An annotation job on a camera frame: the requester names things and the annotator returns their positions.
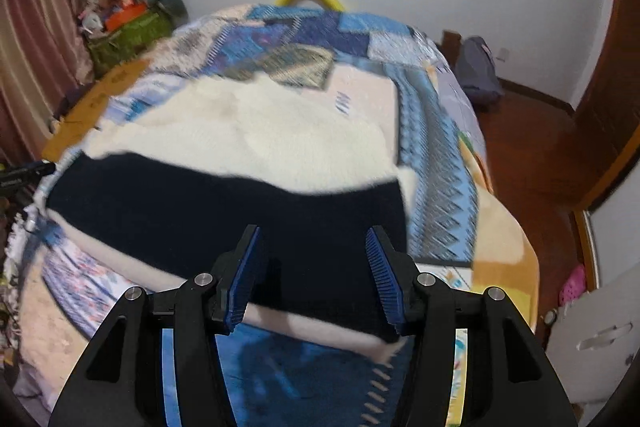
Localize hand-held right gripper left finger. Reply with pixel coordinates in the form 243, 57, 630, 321
47, 224, 267, 427

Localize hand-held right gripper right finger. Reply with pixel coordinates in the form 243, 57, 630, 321
365, 225, 581, 427

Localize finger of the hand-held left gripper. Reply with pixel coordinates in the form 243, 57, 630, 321
0, 159, 57, 198

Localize cream and navy striped sweater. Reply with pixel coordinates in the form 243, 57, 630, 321
37, 74, 419, 364

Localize wooden folding lap desk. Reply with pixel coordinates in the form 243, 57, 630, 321
42, 59, 151, 160

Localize blue patchwork blanket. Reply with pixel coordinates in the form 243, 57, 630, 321
10, 2, 544, 427

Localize pink striped curtain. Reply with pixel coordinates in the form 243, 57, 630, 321
0, 0, 99, 168

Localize green storage bag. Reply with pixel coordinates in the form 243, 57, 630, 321
85, 9, 174, 78

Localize pink slipper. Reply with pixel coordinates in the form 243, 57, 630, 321
558, 263, 586, 306

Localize orange box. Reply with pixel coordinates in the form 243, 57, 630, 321
105, 2, 151, 32

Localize dark grey bag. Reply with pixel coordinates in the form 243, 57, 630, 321
457, 36, 505, 106

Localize brown wooden door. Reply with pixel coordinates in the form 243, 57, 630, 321
572, 0, 640, 214

